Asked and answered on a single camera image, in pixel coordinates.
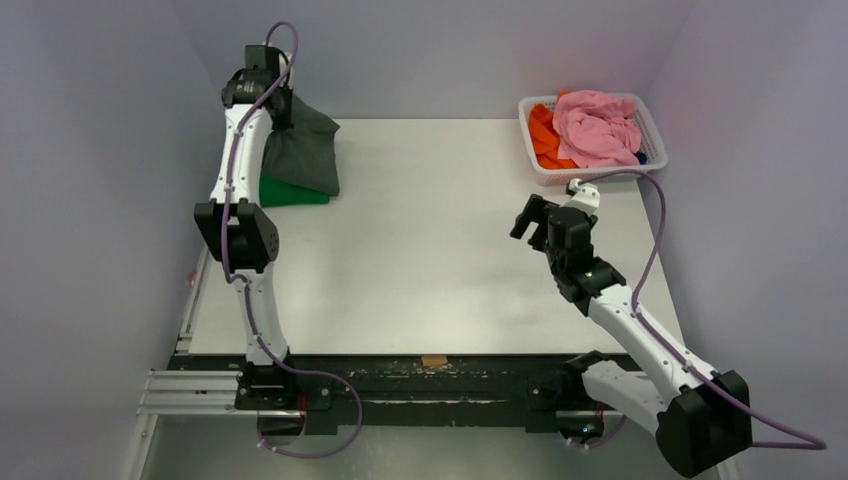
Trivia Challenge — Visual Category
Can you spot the dark grey t-shirt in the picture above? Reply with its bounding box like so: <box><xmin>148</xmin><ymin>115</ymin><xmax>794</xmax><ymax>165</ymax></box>
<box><xmin>262</xmin><ymin>94</ymin><xmax>340</xmax><ymax>197</ymax></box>

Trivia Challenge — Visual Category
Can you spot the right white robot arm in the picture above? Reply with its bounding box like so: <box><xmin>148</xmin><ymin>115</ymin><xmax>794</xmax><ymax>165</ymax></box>
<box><xmin>510</xmin><ymin>195</ymin><xmax>753</xmax><ymax>478</ymax></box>

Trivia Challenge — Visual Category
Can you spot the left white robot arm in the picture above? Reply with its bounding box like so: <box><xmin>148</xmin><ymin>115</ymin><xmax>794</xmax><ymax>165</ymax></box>
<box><xmin>193</xmin><ymin>44</ymin><xmax>296</xmax><ymax>410</ymax></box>

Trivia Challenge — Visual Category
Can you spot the orange t-shirt in basket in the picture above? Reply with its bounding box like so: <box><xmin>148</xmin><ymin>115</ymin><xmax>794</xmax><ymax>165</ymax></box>
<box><xmin>527</xmin><ymin>104</ymin><xmax>578</xmax><ymax>170</ymax></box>

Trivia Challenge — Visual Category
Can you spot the white plastic laundry basket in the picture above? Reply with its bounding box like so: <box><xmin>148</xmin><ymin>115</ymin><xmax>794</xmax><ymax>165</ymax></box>
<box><xmin>518</xmin><ymin>93</ymin><xmax>668</xmax><ymax>186</ymax></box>

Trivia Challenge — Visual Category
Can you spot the pink crumpled t-shirt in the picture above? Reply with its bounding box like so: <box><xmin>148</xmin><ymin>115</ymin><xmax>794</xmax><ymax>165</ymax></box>
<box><xmin>552</xmin><ymin>90</ymin><xmax>642</xmax><ymax>169</ymax></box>

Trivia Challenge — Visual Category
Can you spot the folded green t-shirt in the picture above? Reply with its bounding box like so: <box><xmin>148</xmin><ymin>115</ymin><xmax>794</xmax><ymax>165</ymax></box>
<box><xmin>259</xmin><ymin>173</ymin><xmax>330</xmax><ymax>208</ymax></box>

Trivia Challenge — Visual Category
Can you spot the brown tape piece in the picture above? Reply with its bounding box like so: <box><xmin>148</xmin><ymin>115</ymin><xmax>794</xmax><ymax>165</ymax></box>
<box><xmin>421</xmin><ymin>355</ymin><xmax>449</xmax><ymax>370</ymax></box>

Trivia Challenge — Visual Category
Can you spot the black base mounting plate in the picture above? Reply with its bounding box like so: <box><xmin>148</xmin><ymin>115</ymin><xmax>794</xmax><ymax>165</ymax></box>
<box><xmin>168</xmin><ymin>352</ymin><xmax>617</xmax><ymax>443</ymax></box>

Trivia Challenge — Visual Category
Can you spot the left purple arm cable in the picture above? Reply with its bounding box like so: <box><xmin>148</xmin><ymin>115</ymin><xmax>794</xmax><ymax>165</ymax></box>
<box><xmin>219</xmin><ymin>21</ymin><xmax>364</xmax><ymax>460</ymax></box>

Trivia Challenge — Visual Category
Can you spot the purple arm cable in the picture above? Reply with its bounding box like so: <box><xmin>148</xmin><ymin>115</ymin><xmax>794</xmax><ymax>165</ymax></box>
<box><xmin>219</xmin><ymin>21</ymin><xmax>364</xmax><ymax>460</ymax></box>
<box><xmin>579</xmin><ymin>170</ymin><xmax>828</xmax><ymax>452</ymax></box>

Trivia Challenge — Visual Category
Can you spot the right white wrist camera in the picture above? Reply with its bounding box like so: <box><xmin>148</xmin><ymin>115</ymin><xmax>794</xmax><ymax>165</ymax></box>
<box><xmin>564</xmin><ymin>178</ymin><xmax>601</xmax><ymax>215</ymax></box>

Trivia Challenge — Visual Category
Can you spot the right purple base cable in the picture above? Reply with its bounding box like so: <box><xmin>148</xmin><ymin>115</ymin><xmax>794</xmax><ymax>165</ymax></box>
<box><xmin>564</xmin><ymin>417</ymin><xmax>627</xmax><ymax>452</ymax></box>

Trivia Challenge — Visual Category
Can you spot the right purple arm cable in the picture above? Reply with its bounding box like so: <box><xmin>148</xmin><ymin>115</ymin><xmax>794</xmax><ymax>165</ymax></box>
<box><xmin>579</xmin><ymin>170</ymin><xmax>828</xmax><ymax>452</ymax></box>

